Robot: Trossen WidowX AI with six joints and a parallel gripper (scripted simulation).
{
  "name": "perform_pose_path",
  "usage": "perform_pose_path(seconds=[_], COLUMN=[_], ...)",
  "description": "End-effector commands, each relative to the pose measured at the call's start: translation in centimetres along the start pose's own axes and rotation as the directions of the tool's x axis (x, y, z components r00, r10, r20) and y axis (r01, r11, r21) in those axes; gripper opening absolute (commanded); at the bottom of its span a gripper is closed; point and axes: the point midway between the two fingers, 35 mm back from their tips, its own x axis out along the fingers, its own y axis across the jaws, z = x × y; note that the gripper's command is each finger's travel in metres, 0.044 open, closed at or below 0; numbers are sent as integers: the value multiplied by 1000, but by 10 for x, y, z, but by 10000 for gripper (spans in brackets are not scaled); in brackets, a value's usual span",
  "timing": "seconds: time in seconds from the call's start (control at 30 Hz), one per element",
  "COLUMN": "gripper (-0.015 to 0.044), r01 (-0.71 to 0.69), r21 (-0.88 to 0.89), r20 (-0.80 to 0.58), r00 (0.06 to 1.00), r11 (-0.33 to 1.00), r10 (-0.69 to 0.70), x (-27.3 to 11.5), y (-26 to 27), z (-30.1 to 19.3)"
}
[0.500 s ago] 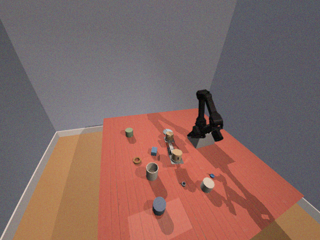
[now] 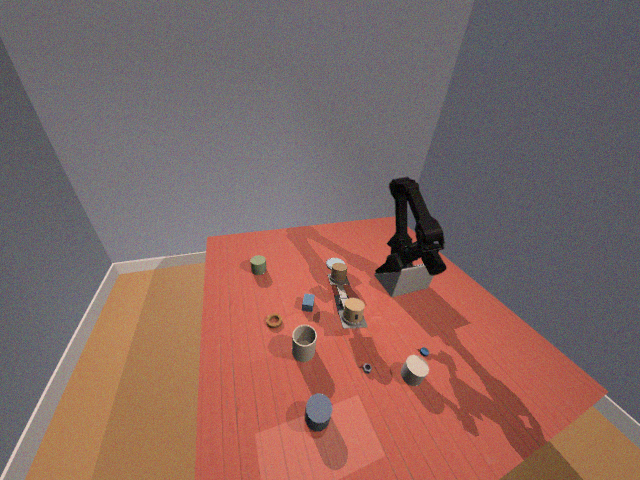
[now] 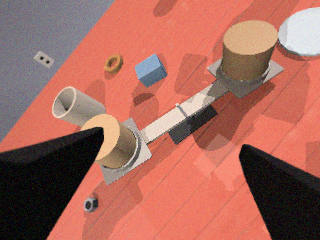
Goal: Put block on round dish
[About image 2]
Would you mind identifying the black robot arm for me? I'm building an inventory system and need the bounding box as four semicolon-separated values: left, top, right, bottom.
387;177;447;276

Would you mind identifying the small brown ring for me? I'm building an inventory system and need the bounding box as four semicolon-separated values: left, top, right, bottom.
266;314;282;328

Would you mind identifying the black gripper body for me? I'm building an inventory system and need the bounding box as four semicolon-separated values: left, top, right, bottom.
388;244;421;272

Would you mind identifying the white round dish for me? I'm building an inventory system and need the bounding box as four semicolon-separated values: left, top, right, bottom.
326;258;345;270

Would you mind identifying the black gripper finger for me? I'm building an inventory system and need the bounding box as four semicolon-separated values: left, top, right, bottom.
375;256;397;273

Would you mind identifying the light blue cube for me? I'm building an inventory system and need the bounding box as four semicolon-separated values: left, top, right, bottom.
302;294;315;312

